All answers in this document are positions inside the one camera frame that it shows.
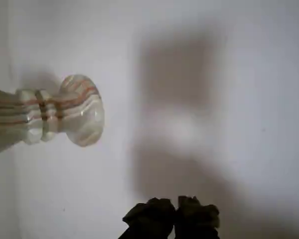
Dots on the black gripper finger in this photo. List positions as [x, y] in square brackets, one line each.
[196, 221]
[152, 221]

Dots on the striped onyx stone vase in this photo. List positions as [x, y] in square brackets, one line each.
[84, 112]

